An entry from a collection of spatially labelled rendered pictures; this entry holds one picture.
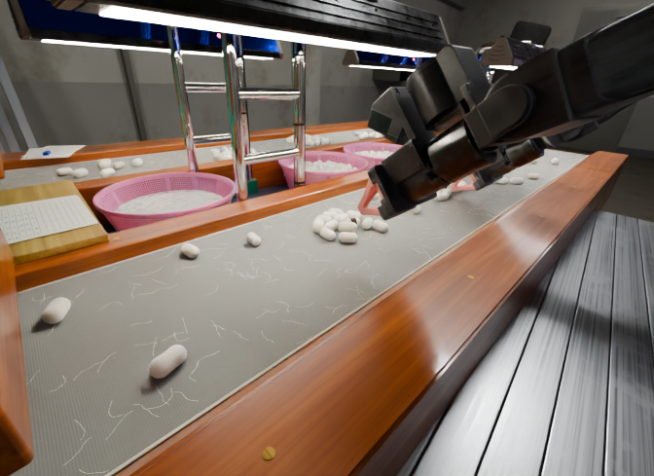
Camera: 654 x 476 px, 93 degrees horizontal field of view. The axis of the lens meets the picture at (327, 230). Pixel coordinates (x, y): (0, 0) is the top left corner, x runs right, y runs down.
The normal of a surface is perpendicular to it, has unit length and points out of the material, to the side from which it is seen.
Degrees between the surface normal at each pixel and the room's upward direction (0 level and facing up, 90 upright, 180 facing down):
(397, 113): 90
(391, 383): 0
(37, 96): 90
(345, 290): 0
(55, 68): 90
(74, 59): 90
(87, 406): 0
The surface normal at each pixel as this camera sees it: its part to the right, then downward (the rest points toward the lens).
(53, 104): 0.75, 0.32
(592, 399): 0.04, -0.90
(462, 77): -0.84, 0.24
